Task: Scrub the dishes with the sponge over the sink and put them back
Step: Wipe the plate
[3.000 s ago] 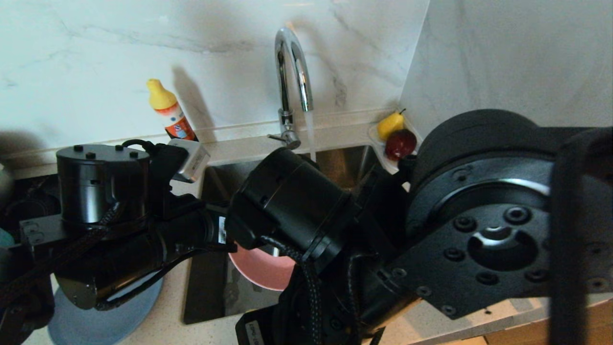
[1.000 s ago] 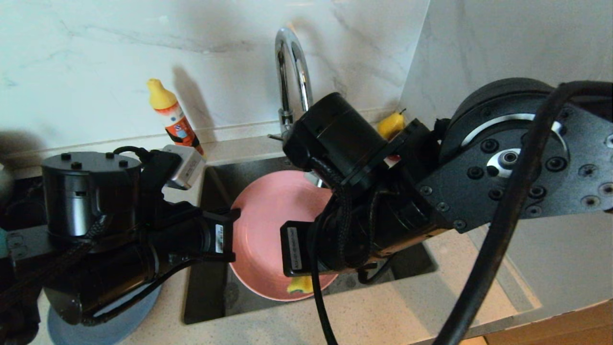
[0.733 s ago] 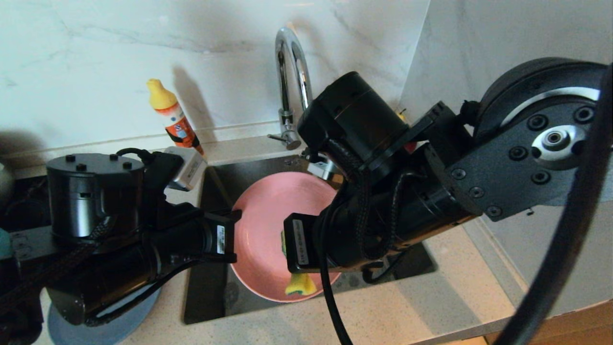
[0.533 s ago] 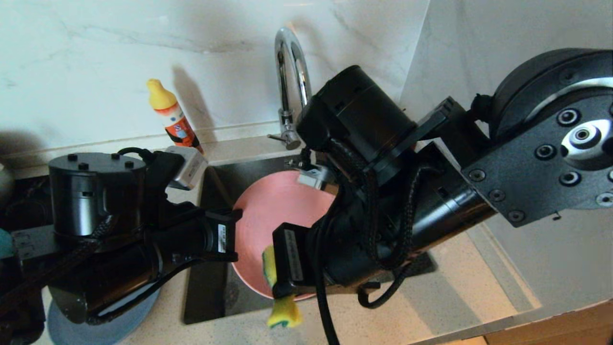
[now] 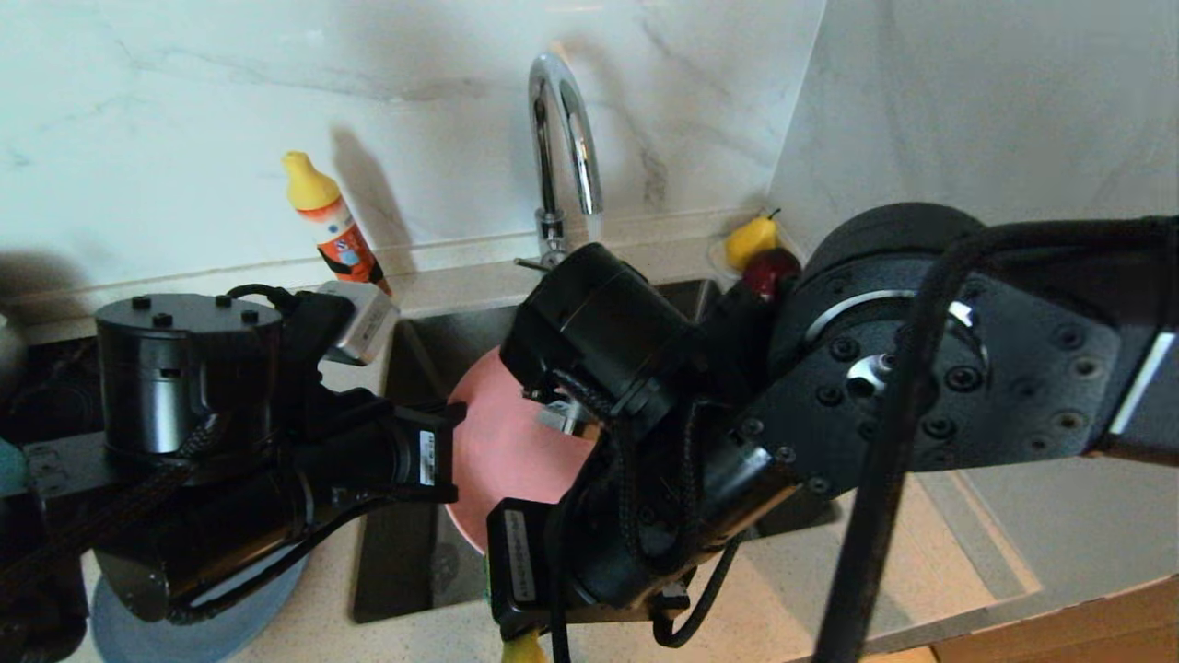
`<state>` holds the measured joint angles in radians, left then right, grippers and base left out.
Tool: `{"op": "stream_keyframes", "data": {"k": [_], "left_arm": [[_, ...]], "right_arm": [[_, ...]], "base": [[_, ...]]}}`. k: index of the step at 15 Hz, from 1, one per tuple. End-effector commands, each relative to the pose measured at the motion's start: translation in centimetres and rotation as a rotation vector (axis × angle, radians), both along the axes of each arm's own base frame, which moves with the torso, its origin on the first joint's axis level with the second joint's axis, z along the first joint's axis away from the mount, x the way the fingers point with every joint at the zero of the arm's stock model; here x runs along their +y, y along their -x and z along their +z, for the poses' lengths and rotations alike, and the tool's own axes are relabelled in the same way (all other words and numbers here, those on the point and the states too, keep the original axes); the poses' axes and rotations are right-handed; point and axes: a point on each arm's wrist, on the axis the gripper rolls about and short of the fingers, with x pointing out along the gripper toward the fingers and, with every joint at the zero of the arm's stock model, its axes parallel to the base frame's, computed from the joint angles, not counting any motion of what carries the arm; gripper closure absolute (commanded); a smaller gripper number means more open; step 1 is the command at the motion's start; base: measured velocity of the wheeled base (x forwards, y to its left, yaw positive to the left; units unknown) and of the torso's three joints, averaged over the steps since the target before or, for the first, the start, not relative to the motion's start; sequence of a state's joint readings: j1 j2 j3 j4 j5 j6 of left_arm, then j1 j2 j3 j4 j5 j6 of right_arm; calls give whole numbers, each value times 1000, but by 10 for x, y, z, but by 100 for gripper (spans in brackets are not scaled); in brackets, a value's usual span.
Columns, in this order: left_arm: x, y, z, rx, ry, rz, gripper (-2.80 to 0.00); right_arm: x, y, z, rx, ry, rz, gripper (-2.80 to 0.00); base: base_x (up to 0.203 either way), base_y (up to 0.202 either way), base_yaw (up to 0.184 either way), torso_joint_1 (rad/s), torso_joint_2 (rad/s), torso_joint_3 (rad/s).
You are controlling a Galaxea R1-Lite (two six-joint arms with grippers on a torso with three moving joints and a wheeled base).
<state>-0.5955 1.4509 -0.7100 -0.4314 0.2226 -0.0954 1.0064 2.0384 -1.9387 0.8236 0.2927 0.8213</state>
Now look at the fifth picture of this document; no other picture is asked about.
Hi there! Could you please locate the pink plate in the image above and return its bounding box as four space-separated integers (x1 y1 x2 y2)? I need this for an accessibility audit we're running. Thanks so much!
447 348 600 555

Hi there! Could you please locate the blue plate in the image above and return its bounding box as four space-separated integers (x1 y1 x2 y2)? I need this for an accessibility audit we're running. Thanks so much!
92 552 309 663

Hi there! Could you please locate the orange dish soap bottle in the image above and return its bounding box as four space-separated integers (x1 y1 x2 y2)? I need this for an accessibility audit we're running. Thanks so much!
281 150 392 297

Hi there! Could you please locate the teal cup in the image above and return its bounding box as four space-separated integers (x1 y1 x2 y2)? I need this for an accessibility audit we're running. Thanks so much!
0 437 29 498

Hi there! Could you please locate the stainless steel sink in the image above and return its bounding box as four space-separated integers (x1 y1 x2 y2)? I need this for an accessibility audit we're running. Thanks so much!
355 279 840 625

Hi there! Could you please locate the chrome gooseneck faucet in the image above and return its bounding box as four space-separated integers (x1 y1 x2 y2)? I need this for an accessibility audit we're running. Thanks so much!
514 52 606 273

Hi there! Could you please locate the dark red apple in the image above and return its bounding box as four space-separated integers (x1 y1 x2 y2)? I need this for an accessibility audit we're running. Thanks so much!
744 249 802 300

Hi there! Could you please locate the yellow pear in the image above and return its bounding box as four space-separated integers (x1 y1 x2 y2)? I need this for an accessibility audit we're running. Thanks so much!
726 212 784 271

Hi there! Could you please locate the wooden cabinet panel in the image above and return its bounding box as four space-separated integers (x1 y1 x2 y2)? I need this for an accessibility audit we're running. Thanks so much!
930 589 1179 663

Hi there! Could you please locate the thick black braided hose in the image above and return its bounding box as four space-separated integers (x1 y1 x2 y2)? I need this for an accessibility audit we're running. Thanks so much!
652 534 742 647
0 414 217 590

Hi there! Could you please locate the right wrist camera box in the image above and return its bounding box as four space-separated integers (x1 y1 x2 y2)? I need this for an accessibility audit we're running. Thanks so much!
537 396 592 436

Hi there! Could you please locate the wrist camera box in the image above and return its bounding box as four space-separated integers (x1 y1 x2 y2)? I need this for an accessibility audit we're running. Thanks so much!
318 281 402 366
537 396 592 436

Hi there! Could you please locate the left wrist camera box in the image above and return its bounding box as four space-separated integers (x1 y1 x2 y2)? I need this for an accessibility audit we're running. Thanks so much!
318 281 402 366

